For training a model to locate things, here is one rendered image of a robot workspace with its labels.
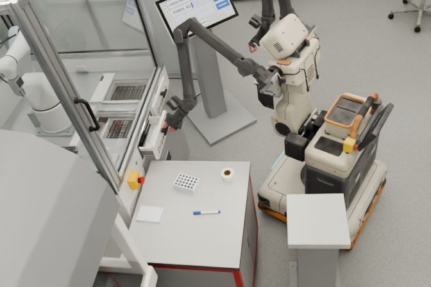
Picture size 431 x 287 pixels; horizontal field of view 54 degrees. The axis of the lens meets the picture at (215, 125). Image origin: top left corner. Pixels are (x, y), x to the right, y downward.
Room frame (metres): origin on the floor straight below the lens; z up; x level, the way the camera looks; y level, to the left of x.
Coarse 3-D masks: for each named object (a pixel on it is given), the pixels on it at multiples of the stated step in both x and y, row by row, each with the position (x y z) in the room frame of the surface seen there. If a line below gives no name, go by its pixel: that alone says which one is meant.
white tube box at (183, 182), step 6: (180, 174) 1.49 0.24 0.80; (180, 180) 1.45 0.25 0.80; (186, 180) 1.44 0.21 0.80; (192, 180) 1.43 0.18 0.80; (198, 180) 1.42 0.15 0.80; (174, 186) 1.42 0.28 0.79; (180, 186) 1.41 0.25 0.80; (186, 186) 1.40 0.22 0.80; (192, 186) 1.39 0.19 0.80; (192, 192) 1.37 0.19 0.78
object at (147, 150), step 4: (152, 120) 1.88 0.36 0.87; (156, 120) 1.87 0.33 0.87; (152, 124) 1.88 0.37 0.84; (156, 124) 1.87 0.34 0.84; (156, 128) 1.84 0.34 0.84; (148, 132) 1.82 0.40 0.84; (152, 136) 1.78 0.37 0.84; (152, 140) 1.75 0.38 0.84; (144, 144) 1.73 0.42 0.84; (148, 144) 1.73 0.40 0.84; (140, 148) 1.65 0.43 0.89; (144, 148) 1.65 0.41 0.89; (148, 148) 1.64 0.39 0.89; (144, 152) 1.64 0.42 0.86; (148, 152) 1.64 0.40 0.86; (152, 152) 1.63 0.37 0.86
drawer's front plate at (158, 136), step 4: (164, 112) 1.86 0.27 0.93; (164, 116) 1.84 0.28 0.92; (160, 120) 1.80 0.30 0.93; (160, 124) 1.77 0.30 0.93; (160, 128) 1.75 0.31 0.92; (168, 128) 1.84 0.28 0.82; (156, 132) 1.71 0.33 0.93; (160, 132) 1.73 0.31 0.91; (156, 136) 1.68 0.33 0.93; (160, 136) 1.71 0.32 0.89; (164, 136) 1.76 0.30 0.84; (156, 140) 1.66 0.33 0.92; (160, 140) 1.70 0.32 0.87; (164, 140) 1.74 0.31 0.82; (152, 144) 1.63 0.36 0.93; (156, 144) 1.64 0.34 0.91; (160, 144) 1.68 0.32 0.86; (152, 148) 1.61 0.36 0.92; (156, 148) 1.63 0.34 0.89; (160, 148) 1.67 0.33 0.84; (156, 152) 1.61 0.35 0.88; (160, 152) 1.65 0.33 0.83; (156, 156) 1.61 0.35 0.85
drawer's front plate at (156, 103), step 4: (164, 76) 2.20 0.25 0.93; (160, 80) 2.17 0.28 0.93; (164, 80) 2.18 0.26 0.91; (160, 84) 2.13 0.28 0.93; (164, 84) 2.17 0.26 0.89; (160, 88) 2.09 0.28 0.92; (164, 88) 2.15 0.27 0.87; (168, 88) 2.20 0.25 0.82; (156, 92) 2.06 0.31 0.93; (156, 96) 2.02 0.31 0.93; (160, 96) 2.06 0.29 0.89; (156, 100) 1.99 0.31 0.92; (160, 100) 2.04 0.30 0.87; (164, 100) 2.10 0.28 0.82; (152, 104) 1.95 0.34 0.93; (156, 104) 1.97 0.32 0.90; (160, 104) 2.02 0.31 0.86; (152, 108) 1.93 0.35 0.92; (156, 108) 1.96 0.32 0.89; (160, 108) 2.01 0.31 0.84; (156, 112) 1.94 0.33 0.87; (160, 112) 1.99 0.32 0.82; (156, 116) 1.93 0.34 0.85
